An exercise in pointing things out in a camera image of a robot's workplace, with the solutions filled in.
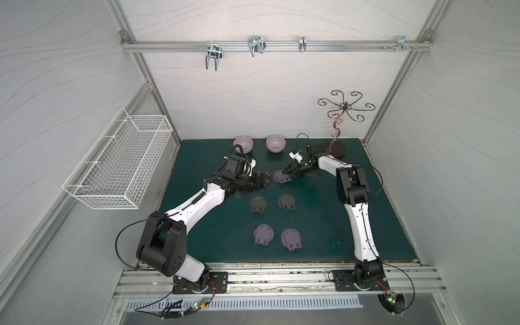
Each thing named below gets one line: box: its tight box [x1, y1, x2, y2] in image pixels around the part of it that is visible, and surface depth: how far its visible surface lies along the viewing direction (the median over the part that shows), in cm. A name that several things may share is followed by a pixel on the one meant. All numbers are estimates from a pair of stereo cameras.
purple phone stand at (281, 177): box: [273, 169, 292, 184], surface depth 106 cm
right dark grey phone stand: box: [277, 193, 296, 211], surface depth 97 cm
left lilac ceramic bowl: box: [232, 135, 254, 155], surface depth 116 cm
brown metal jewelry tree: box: [318, 90, 376, 158], surface depth 97 cm
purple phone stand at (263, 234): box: [253, 223, 275, 247], surface depth 86 cm
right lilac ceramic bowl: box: [265, 134, 287, 154], surface depth 117 cm
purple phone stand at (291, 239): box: [280, 228, 303, 252], surface depth 85 cm
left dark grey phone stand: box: [249, 195, 268, 214], surface depth 96 cm
